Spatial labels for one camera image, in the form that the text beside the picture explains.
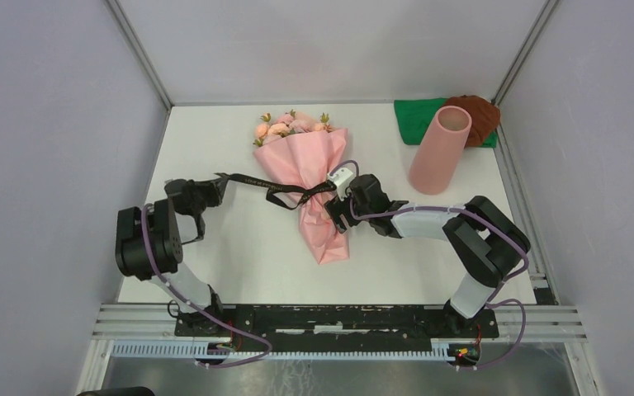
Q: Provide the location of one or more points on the aluminium rail frame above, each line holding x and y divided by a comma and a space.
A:
544, 323

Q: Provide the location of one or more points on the pink flower bouquet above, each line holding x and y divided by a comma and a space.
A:
297, 149

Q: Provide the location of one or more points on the blue slotted cable duct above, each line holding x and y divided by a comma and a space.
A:
204, 351

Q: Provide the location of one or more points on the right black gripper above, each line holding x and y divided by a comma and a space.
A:
335, 208

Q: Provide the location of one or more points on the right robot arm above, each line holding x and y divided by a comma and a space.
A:
489, 245

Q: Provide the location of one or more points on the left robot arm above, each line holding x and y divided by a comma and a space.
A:
150, 241

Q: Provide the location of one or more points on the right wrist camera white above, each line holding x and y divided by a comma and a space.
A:
341, 178

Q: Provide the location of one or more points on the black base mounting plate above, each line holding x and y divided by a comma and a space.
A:
337, 328

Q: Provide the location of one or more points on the green cloth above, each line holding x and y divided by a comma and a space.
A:
414, 116

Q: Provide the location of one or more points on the brown cloth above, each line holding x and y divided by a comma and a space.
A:
485, 119

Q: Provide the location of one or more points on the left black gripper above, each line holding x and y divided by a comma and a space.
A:
215, 188

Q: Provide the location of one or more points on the black ribbon gold lettering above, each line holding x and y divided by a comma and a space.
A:
273, 189

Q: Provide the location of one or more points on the pink cylindrical vase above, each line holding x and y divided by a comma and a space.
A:
440, 151

